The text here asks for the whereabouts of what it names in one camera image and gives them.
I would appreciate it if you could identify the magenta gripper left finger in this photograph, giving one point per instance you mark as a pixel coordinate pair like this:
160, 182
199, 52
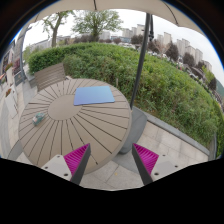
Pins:
70, 167

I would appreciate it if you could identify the round slatted wooden table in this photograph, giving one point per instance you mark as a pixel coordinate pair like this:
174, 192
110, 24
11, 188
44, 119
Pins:
67, 127

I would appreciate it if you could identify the slatted wooden chair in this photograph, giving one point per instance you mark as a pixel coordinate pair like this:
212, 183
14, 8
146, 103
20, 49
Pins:
49, 76

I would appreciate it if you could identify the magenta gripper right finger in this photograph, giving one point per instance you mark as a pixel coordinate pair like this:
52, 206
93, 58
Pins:
152, 166

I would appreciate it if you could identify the green hedge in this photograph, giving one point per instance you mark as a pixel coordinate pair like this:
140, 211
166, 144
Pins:
162, 90

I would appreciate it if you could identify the black umbrella pole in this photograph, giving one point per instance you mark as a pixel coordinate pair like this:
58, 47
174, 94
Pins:
141, 59

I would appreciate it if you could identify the grey umbrella base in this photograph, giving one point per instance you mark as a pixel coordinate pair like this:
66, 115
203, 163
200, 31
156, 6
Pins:
139, 120

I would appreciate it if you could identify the beige umbrella canopy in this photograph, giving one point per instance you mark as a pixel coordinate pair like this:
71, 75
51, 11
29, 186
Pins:
159, 8

